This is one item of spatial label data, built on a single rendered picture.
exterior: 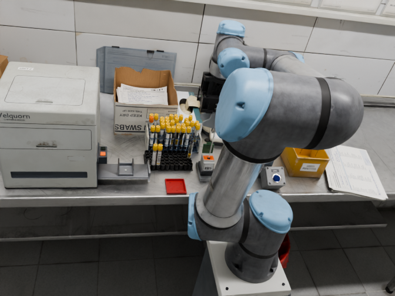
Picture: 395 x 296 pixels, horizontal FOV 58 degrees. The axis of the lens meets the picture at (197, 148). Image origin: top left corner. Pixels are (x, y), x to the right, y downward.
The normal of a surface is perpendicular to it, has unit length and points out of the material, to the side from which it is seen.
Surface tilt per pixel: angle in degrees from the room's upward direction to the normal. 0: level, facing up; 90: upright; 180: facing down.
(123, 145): 0
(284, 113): 62
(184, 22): 90
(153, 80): 88
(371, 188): 1
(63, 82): 0
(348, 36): 90
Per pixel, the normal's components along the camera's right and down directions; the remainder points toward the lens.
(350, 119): 0.50, 0.19
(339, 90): 0.29, -0.53
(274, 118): 0.07, 0.35
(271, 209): 0.29, -0.76
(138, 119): 0.17, 0.64
